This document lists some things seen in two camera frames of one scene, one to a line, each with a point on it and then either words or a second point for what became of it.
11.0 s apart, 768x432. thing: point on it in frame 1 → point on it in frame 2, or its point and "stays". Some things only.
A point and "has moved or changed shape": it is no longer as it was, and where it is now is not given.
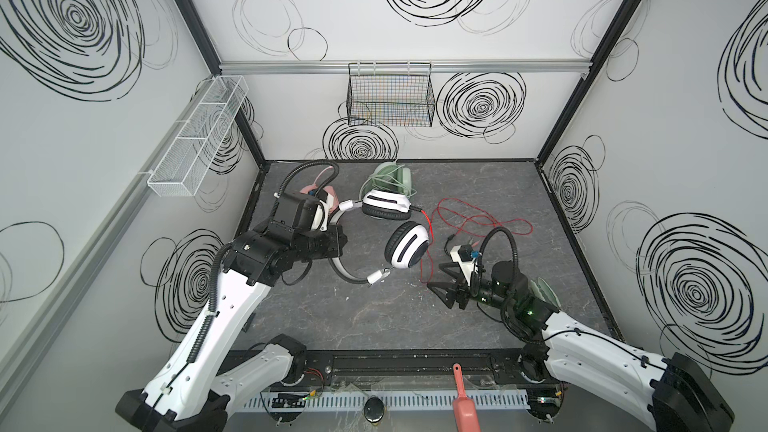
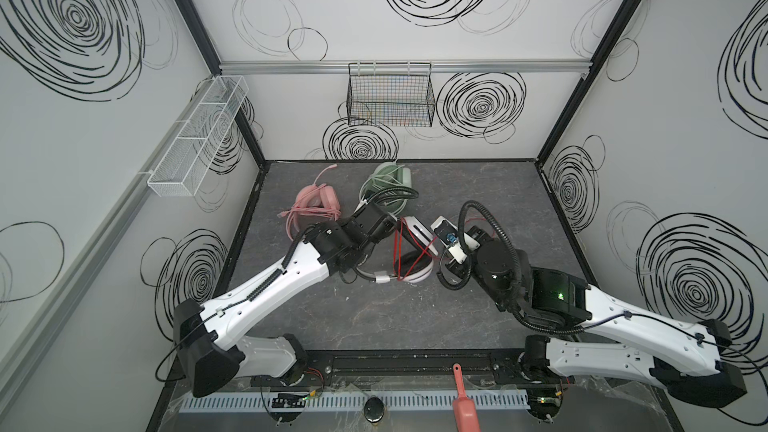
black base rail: x=412 y=368 stays
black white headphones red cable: x=409 y=242 has moved or changed shape
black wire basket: x=390 y=94 stays
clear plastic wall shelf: x=182 y=169 stays
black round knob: x=374 y=409 stays
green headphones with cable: x=390 y=176 stays
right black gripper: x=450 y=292 → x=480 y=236
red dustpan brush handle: x=464 y=406 stays
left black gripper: x=335 y=240 → x=377 y=224
